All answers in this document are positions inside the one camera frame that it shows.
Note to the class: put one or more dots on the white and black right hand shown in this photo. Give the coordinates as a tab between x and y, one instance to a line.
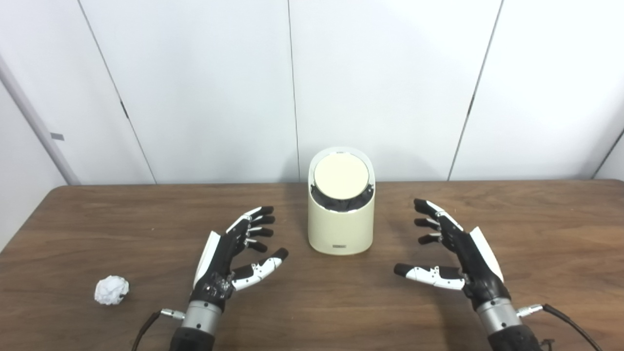
475	263

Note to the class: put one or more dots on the cream-colored bin body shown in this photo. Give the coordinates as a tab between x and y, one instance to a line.
341	229

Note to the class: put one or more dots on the white paper ball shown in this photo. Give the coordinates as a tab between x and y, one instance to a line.
112	290

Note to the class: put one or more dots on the black bin liner bag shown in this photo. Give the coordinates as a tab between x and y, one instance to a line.
341	204

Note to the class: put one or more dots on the white and black left hand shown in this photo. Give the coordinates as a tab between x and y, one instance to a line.
217	258

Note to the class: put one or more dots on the small grey wall tag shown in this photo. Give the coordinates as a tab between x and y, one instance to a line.
57	136

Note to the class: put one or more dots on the grey wall corner post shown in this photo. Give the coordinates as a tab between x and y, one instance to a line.
34	119

